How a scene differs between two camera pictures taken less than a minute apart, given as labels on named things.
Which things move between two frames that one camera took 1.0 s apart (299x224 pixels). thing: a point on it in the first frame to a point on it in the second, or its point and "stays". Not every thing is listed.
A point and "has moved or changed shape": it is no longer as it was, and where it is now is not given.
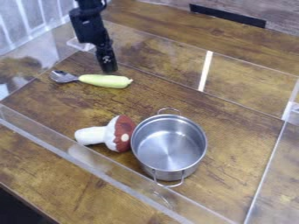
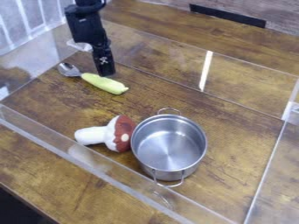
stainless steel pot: (169, 145) stays
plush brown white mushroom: (117, 134) stays
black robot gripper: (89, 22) stays
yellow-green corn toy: (101, 80) has moved or changed shape
